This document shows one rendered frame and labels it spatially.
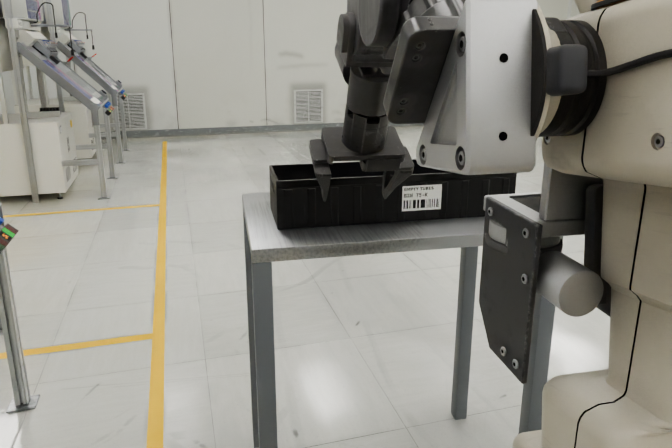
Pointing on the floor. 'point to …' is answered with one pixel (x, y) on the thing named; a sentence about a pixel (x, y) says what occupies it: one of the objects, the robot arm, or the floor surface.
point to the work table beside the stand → (293, 249)
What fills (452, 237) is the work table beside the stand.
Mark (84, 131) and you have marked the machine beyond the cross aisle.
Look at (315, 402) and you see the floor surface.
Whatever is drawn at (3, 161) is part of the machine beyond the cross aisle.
